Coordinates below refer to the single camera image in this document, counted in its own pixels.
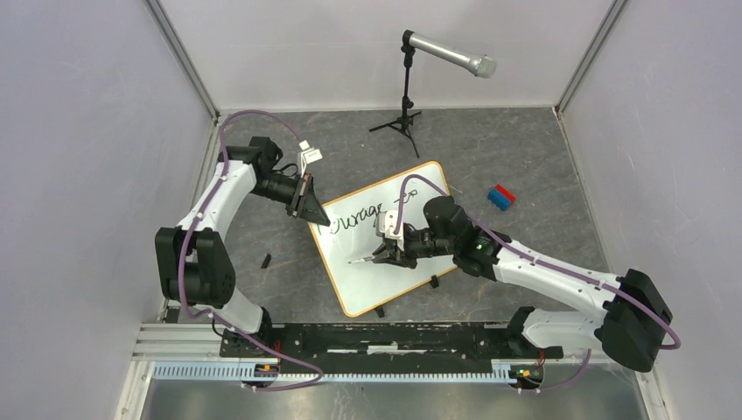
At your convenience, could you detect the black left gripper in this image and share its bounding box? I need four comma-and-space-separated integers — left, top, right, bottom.
248, 171, 330, 227

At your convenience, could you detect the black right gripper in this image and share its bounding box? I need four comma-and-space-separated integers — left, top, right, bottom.
373, 227, 456, 270

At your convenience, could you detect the yellow framed whiteboard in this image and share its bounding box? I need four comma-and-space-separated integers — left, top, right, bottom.
309, 161, 456, 318

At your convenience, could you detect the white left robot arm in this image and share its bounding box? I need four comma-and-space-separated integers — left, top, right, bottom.
155, 136, 331, 357

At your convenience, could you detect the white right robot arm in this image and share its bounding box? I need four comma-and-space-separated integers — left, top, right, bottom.
368, 196, 681, 373

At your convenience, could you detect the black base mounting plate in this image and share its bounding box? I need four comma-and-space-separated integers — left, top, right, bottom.
220, 322, 564, 376

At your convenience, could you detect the blue red toy brick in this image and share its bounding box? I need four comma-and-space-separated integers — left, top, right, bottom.
487, 184, 515, 211

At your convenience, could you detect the black microphone tripod stand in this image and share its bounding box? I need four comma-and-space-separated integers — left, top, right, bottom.
368, 42, 421, 158

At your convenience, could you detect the silver microphone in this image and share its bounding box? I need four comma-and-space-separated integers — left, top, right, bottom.
402, 30, 496, 79

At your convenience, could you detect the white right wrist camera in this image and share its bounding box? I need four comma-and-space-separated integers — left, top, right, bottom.
374, 210, 404, 249

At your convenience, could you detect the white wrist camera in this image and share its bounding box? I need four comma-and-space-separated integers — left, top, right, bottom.
374, 210, 404, 249
297, 140, 323, 175

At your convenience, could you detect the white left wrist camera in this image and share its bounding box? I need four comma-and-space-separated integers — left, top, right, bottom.
297, 140, 323, 175

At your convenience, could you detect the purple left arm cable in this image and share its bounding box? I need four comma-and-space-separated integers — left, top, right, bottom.
177, 109, 326, 393

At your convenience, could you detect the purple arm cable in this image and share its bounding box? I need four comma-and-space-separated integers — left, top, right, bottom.
394, 173, 683, 396
177, 109, 326, 393

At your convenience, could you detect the white slotted cable duct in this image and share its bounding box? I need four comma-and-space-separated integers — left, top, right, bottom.
152, 361, 516, 384

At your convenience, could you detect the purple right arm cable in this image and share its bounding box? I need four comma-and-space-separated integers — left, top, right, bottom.
394, 173, 683, 396

